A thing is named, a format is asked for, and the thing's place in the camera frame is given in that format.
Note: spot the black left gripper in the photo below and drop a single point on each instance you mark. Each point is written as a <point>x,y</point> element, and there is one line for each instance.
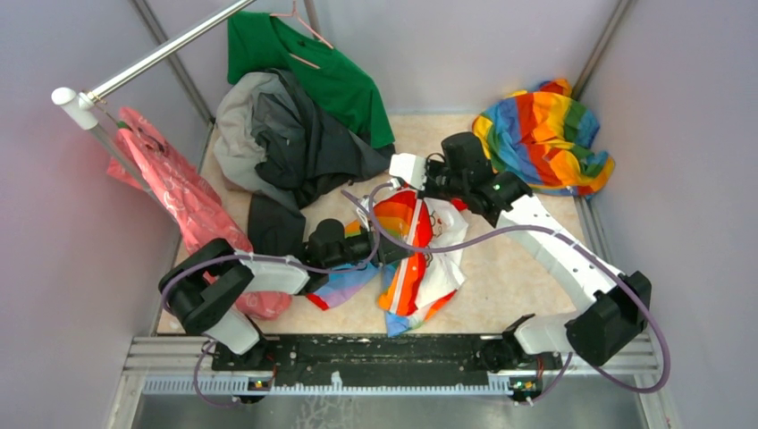
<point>391,251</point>

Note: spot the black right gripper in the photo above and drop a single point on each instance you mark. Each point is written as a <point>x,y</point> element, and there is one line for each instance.
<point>432,166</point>

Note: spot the red white cartoon jacket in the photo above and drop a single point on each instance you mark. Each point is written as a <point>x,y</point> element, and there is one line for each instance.
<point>415,288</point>

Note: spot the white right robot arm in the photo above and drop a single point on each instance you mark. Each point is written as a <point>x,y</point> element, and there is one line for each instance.
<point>606,317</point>

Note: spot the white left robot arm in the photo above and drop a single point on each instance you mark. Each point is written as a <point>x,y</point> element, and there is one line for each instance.
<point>201,292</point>

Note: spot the dark grey jacket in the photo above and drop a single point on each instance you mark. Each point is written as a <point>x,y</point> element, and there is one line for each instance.
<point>277,143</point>

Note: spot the rainbow striped garment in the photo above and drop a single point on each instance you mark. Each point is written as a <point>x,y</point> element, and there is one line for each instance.
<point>546,137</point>

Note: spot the pink patterned garment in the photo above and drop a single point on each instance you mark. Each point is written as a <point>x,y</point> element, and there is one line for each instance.
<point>178,187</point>

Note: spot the pink clothes hanger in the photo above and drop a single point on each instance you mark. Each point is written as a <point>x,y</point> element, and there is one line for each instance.
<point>305,32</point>

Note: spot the green t-shirt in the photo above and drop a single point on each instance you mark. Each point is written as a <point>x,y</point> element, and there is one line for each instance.
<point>260,41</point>

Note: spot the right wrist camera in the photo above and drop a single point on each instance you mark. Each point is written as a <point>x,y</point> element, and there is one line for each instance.
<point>409,168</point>

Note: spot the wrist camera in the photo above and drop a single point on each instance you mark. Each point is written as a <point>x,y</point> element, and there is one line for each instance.
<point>409,168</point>
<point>364,216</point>

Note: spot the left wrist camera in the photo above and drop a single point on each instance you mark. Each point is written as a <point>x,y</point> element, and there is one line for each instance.
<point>364,216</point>

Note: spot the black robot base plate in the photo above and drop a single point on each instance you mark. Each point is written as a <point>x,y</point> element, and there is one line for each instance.
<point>415,360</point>

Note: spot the aluminium frame rail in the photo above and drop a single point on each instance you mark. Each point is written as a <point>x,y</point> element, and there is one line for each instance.
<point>183,365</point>

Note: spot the silver clothes rail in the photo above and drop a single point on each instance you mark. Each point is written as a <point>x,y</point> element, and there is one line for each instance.
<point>78,105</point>

